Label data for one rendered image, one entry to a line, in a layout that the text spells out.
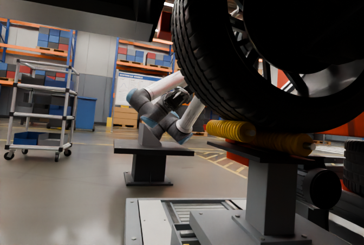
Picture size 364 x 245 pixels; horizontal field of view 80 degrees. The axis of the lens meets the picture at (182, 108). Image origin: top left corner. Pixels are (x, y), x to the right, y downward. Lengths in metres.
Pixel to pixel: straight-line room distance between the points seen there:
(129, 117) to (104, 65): 3.11
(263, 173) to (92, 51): 11.61
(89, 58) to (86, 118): 5.60
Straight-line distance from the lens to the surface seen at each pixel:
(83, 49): 12.08
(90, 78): 11.73
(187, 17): 0.56
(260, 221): 0.72
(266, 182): 0.67
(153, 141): 1.84
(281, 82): 1.43
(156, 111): 1.13
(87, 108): 6.81
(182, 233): 0.78
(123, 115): 10.38
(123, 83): 7.06
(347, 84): 0.77
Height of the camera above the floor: 0.53
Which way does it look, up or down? 3 degrees up
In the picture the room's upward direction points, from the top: 5 degrees clockwise
